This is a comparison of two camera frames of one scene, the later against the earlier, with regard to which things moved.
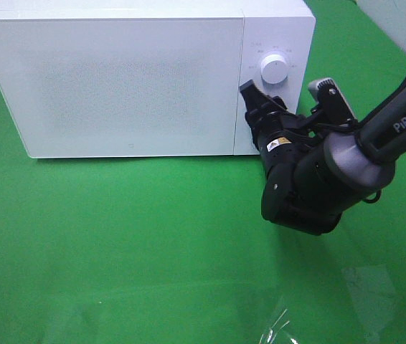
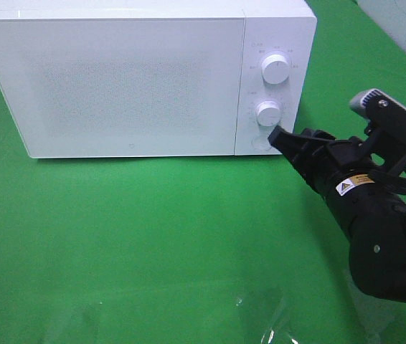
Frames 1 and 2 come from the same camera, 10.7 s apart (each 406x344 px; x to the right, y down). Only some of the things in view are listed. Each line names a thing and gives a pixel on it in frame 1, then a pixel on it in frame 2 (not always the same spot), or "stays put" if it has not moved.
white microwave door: (121, 87) stays put
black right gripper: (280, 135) to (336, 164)
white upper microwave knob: (275, 70) stays put
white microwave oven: (155, 78) stays put
